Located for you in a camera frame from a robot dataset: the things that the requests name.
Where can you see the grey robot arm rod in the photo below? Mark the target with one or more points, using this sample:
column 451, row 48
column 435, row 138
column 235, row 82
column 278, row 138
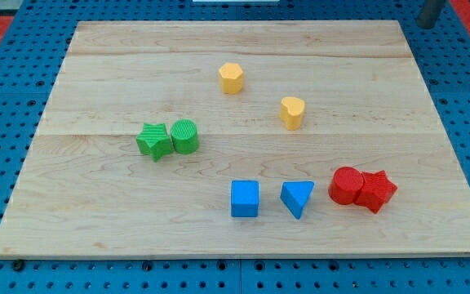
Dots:
column 429, row 13

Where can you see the blue triangle block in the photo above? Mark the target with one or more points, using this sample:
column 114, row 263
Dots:
column 295, row 195

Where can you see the wooden board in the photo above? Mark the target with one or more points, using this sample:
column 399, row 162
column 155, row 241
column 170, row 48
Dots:
column 86, row 192

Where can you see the blue cube block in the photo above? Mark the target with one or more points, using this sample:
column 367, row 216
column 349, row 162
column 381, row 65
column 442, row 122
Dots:
column 244, row 198

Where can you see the green cylinder block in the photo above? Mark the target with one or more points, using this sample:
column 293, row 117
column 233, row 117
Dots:
column 184, row 136

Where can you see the yellow heart block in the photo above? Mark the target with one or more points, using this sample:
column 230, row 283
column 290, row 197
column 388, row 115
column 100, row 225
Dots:
column 292, row 112

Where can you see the yellow hexagon block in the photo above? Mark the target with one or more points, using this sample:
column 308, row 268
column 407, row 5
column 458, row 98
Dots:
column 231, row 78

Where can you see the green star block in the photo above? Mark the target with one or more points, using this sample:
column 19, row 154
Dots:
column 154, row 141

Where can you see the red cylinder block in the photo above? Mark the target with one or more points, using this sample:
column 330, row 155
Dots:
column 346, row 185

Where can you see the red star block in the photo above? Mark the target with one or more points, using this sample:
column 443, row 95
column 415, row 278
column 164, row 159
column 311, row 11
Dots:
column 376, row 191

